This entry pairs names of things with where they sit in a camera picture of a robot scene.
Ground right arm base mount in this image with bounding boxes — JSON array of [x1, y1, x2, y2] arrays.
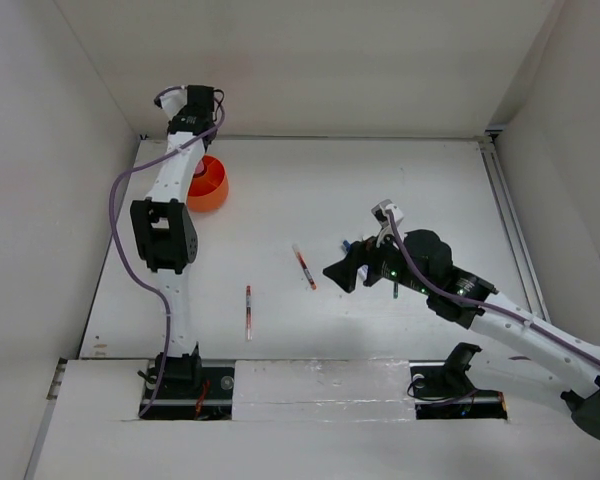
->
[[406, 343, 508, 421]]

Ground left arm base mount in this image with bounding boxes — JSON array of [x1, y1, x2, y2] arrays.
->
[[138, 356, 235, 421]]

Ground aluminium rail right edge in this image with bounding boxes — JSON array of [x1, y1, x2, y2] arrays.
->
[[476, 130, 551, 323]]

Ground red pen with white cap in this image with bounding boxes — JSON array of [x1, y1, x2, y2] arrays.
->
[[292, 244, 317, 291]]

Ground orange round divided container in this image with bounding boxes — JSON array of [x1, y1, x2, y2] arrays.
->
[[186, 155, 229, 213]]

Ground red pen lower left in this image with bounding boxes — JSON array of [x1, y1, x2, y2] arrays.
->
[[245, 285, 253, 342]]

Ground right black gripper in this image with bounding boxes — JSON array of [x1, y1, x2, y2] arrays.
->
[[322, 225, 433, 296]]

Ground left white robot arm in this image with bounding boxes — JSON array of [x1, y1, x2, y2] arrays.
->
[[130, 85, 219, 364]]

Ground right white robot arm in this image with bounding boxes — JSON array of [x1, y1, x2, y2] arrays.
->
[[323, 200, 600, 441]]

